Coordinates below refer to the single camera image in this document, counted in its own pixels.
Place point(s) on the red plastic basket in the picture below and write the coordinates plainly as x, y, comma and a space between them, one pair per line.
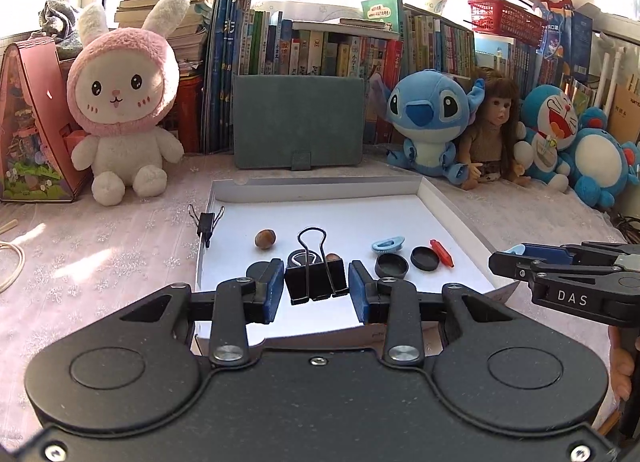
505, 19

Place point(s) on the row of books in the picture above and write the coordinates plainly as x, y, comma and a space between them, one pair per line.
390, 37

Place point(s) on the Doraemon plush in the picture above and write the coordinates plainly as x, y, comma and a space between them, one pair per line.
548, 125

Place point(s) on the small black binder clip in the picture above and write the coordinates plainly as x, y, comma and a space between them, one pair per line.
205, 223

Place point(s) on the pink triangular house box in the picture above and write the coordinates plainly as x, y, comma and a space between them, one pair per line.
37, 128

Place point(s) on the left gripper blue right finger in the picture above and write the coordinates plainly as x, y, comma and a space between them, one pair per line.
358, 280

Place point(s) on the black round puck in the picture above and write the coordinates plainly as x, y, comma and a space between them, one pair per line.
301, 257
258, 271

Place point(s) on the person right hand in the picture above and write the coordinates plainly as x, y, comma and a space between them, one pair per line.
621, 364

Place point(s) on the black round cap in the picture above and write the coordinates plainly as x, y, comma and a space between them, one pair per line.
424, 258
391, 265

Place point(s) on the light brown hazelnut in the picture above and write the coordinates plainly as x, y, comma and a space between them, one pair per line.
265, 239

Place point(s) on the red crate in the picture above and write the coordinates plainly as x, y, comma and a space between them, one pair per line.
188, 104

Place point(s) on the blue Stitch plush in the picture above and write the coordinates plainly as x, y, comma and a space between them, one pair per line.
431, 111

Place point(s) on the brown haired doll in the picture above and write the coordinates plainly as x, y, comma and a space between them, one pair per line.
486, 145

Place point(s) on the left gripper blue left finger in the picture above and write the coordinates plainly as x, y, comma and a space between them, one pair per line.
273, 281

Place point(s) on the green suede case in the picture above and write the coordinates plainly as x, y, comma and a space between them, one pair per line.
297, 123

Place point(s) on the stack of books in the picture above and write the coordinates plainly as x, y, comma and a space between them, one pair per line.
183, 23

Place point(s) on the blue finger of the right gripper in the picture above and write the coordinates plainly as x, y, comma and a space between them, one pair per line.
545, 253

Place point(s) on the pink bunny plush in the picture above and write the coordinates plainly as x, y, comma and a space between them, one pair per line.
120, 86

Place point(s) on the large black binder clip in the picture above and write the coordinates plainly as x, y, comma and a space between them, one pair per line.
315, 282

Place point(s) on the blue hair clip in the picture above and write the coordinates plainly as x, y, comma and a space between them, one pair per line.
388, 245

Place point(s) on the white shallow cardboard box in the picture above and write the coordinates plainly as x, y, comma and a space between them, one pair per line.
354, 212

